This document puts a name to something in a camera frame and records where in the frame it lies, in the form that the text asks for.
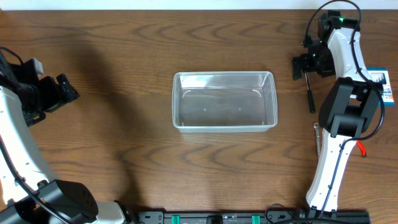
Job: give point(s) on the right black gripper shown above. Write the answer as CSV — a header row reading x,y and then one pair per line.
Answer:
x,y
306,65

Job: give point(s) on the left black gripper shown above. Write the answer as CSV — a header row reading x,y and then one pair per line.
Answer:
x,y
58,93

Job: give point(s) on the small steel claw hammer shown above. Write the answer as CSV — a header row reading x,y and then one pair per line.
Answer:
x,y
311,102

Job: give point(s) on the clear plastic storage container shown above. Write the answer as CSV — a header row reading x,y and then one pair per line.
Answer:
x,y
224,102

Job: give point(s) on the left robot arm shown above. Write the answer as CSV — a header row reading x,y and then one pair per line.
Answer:
x,y
31,190

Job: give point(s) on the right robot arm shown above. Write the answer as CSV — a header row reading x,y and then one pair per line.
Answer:
x,y
347,110

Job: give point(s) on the blue white cardboard box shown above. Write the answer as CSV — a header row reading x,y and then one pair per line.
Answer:
x,y
381,75

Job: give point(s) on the silver ring wrench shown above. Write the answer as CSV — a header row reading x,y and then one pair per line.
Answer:
x,y
317,138

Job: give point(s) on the red handled pliers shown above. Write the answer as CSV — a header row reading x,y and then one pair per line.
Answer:
x,y
362,149

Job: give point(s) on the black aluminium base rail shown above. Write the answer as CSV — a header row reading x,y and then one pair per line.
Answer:
x,y
278,215

